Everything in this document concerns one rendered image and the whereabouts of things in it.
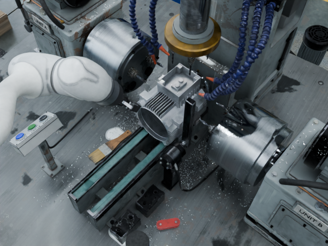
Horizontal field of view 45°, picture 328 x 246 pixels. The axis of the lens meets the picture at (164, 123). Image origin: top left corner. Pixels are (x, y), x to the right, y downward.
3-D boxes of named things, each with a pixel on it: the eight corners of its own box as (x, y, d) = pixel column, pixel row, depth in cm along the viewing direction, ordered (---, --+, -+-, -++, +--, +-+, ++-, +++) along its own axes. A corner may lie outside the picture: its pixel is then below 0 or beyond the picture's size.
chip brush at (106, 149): (126, 128, 168) (126, 127, 167) (133, 135, 166) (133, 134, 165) (87, 156, 160) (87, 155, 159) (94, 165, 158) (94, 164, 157)
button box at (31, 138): (54, 121, 144) (47, 110, 142) (63, 125, 139) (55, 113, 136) (15, 152, 137) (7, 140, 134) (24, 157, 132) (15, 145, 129)
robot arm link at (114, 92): (95, 65, 114) (105, 71, 119) (77, 91, 114) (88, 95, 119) (118, 81, 110) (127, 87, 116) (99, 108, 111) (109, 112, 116)
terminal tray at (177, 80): (177, 75, 148) (178, 62, 143) (200, 90, 145) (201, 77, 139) (156, 93, 143) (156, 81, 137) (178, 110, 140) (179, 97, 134)
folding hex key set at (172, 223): (156, 231, 143) (156, 229, 141) (155, 222, 145) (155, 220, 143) (180, 227, 144) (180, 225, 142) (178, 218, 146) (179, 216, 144)
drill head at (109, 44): (107, 34, 183) (100, -11, 162) (167, 75, 169) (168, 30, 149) (65, 65, 172) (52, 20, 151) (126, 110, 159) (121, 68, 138)
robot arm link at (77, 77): (118, 70, 111) (78, 64, 115) (91, 51, 96) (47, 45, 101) (109, 107, 110) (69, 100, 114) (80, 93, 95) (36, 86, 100)
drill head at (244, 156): (223, 112, 159) (233, 71, 138) (314, 174, 144) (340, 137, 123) (183, 153, 148) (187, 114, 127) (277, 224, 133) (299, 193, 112)
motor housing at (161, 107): (168, 94, 163) (170, 63, 147) (204, 120, 156) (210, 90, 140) (134, 124, 154) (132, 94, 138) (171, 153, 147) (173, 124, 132)
